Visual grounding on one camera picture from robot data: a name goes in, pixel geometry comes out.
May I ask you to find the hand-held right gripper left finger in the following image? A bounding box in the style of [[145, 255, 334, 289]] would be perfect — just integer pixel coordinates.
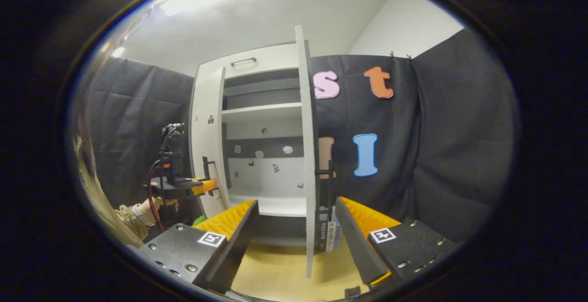
[[138, 199, 260, 294]]

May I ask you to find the black backdrop cloth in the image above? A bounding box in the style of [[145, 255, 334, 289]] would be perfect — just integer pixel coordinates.
[[85, 56, 205, 229], [310, 28, 522, 247]]

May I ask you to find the white wristband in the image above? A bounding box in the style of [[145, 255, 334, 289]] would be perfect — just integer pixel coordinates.
[[132, 204, 156, 227]]

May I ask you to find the white shoe cabinet body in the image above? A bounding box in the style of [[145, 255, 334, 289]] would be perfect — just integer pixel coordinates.
[[189, 42, 317, 247]]

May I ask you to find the black door handle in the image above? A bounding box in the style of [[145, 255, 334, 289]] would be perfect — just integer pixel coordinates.
[[202, 156, 216, 197], [315, 160, 336, 222]]

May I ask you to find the white cabinet door headphone sticker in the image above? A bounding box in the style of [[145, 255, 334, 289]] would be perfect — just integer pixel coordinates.
[[294, 25, 320, 279]]

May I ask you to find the red cable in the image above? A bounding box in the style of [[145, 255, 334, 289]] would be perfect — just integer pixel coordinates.
[[146, 160, 166, 233]]

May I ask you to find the white cabinet door camera sticker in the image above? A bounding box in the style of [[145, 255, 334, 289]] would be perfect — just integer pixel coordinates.
[[188, 65, 230, 220]]

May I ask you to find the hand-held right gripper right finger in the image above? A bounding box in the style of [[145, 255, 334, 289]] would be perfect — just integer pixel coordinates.
[[334, 196, 462, 289]]

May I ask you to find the white cabinet shelf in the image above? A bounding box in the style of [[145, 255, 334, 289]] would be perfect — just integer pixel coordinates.
[[221, 102, 304, 123]]

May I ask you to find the white blue box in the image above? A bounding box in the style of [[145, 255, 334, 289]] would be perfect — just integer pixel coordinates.
[[318, 208, 343, 253]]

